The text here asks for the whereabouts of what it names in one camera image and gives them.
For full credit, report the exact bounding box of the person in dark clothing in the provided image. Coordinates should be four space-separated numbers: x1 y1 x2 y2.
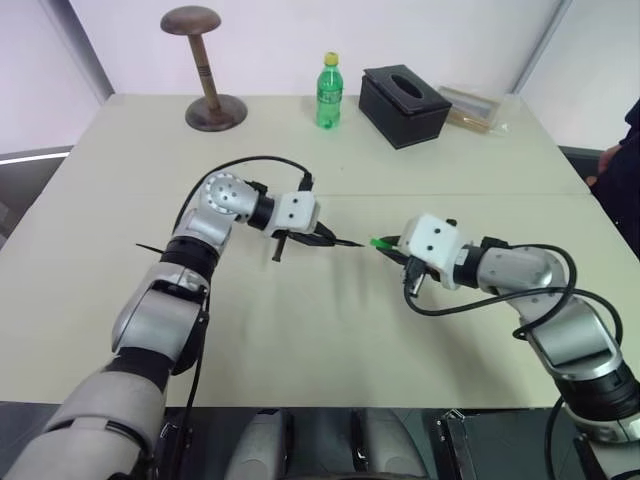
588 96 640 257

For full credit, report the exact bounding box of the black tissue box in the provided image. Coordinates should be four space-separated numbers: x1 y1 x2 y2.
357 63 454 151

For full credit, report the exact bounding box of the green plastic bottle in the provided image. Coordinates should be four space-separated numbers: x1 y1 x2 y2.
314 51 347 130

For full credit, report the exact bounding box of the dark grey rounded shape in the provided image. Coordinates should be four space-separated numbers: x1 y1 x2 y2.
233 408 297 480

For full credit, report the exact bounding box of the bystander's bare hand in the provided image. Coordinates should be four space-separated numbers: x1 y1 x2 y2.
585 145 617 188

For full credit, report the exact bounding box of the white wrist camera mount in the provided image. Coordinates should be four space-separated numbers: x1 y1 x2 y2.
272 191 320 237
398 214 465 291

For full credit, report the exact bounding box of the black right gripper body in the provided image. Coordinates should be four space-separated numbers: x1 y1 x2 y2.
402 254 436 299

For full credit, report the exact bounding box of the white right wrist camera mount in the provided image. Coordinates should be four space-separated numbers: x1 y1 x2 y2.
398 214 465 291

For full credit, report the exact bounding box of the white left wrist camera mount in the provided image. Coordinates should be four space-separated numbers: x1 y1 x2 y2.
272 191 320 237

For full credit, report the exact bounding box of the black flat panel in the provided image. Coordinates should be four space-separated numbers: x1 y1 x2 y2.
433 408 507 480

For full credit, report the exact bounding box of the brown wooden hat stand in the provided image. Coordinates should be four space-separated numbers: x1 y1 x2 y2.
159 6 249 133

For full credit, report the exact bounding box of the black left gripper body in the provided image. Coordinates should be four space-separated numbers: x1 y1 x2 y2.
270 223 327 263

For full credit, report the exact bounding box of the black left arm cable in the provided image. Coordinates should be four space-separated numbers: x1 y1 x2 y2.
170 155 316 480

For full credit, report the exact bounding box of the clear bag of wooden sticks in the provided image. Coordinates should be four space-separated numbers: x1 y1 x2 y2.
438 84 512 136

